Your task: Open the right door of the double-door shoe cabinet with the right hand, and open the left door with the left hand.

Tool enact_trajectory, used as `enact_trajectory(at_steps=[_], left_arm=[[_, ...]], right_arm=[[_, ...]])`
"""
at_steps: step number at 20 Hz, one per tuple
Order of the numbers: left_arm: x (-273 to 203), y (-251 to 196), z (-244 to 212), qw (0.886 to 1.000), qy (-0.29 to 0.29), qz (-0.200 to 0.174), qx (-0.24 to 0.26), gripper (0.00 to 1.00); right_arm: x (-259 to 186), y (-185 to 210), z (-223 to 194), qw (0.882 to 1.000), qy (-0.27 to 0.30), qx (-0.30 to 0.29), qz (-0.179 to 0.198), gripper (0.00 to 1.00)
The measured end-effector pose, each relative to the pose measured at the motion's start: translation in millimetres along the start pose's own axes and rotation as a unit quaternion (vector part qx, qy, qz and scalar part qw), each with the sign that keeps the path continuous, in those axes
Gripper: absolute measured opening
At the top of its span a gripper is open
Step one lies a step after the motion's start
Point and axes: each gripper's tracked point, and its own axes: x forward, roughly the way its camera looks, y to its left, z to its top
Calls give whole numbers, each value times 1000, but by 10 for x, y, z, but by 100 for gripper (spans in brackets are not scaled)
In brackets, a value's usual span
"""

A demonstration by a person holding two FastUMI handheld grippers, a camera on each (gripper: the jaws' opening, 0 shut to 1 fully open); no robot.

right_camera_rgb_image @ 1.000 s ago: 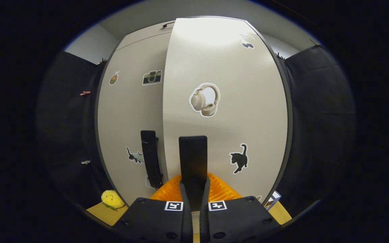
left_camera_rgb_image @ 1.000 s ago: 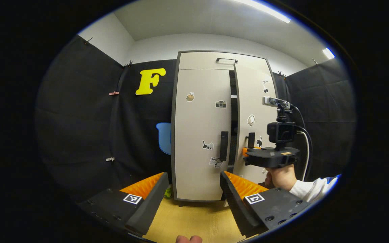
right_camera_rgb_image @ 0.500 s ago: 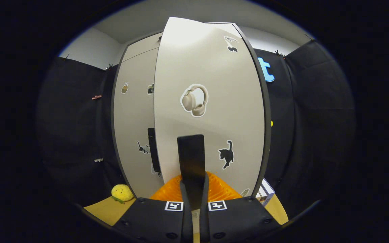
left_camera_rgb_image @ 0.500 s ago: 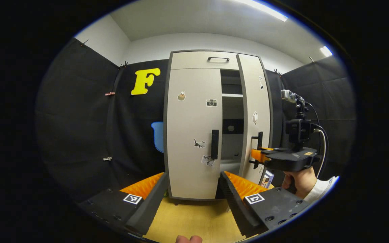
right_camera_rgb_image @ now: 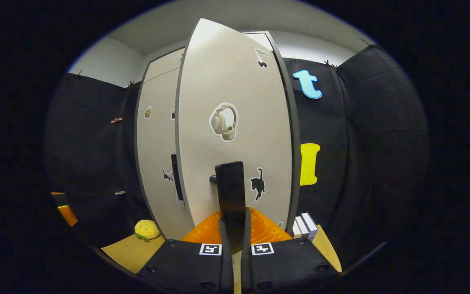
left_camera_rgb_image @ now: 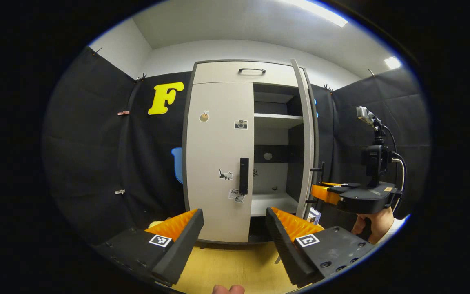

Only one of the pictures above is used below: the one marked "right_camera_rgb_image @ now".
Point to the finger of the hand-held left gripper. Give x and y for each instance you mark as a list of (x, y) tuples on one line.
[(67, 214)]

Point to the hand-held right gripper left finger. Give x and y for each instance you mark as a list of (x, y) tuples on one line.
[(227, 265)]

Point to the beige double-door shoe cabinet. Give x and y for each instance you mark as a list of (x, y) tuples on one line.
[(165, 65)]

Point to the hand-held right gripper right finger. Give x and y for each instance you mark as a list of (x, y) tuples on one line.
[(246, 265)]

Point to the white book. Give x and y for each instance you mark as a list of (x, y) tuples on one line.
[(295, 230), (301, 228), (310, 226)]

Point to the yellow plush toy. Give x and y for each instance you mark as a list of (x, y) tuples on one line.
[(147, 229)]

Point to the beige cabinet door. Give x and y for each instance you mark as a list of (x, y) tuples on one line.
[(155, 143), (218, 73)]

